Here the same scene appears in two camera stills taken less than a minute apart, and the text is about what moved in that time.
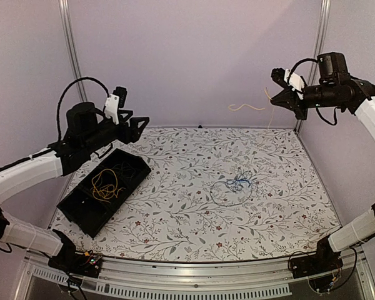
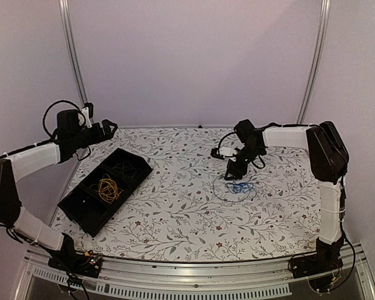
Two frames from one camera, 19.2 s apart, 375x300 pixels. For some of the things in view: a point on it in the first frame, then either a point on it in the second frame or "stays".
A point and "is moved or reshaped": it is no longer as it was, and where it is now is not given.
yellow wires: [105, 185] is moved or reshaped
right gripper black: [288, 98] -> [234, 170]
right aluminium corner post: [324, 16] stays
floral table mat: [215, 194] stays
